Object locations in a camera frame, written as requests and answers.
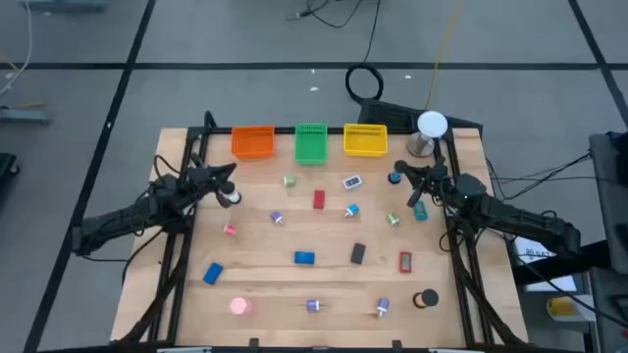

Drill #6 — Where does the black coiled floor cable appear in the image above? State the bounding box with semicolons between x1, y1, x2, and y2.
344;0;385;104

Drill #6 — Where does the black metal beam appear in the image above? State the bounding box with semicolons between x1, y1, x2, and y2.
512;239;612;286

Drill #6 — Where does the black metal table frame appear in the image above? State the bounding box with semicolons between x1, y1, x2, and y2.
110;110;529;353

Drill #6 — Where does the yellow plastic basket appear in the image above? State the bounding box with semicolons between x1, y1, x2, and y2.
342;123;390;159

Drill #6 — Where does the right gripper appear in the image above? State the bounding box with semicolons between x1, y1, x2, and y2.
406;156;460;208

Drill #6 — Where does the white mushroom table lamp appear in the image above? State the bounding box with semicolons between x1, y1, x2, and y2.
406;110;449;159

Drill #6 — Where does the blue sand hourglass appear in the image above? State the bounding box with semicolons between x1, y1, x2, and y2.
387;159;409;186

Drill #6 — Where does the orange plastic basket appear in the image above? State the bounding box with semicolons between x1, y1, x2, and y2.
231;125;277;161

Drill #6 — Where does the grey floor plate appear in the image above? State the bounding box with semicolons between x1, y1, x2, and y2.
19;0;109;14

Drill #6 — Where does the orange sand hourglass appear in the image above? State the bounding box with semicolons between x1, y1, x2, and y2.
412;288;441;310

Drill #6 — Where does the black small box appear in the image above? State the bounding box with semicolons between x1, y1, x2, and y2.
349;242;368;266

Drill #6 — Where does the grey equipment cabinet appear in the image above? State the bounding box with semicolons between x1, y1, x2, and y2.
586;267;628;353
588;130;628;276

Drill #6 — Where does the white paper booklet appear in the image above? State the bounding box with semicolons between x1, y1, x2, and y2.
509;234;580;294

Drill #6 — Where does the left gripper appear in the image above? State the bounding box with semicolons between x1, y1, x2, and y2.
188;154;237;208

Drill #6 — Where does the green plastic basket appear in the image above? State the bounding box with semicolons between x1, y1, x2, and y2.
293;123;329;166

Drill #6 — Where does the yellow plastic container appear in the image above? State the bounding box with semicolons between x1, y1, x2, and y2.
546;295;598;324

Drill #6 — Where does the pink hourglass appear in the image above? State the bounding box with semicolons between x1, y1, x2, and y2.
229;296;254;317

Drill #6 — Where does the grey floor bar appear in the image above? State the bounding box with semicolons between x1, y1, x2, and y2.
0;106;53;126

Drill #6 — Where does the black perforated panel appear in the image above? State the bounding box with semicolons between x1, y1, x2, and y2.
356;97;485;136

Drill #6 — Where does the white sand hourglass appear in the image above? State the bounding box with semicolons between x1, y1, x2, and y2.
218;181;243;207

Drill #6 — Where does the yellow cable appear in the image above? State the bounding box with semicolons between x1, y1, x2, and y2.
424;0;464;112

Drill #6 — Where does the white floor cable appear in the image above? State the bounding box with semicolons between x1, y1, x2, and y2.
0;0;34;97

